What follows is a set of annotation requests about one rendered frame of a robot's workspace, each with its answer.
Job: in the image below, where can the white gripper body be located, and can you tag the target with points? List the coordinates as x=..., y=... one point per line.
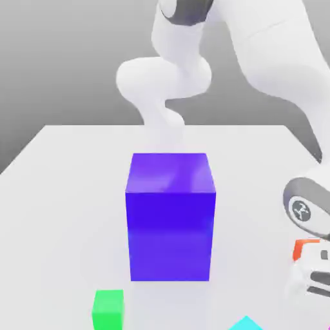
x=301, y=281

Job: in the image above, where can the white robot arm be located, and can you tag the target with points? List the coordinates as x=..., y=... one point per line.
x=278, y=51

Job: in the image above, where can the small red cube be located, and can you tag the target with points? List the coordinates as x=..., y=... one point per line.
x=299, y=245

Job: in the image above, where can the small cyan cube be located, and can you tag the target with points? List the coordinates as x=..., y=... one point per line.
x=246, y=324

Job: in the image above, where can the small green cube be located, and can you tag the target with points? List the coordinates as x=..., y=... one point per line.
x=108, y=309

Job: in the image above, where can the large blue box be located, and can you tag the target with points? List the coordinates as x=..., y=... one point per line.
x=170, y=232

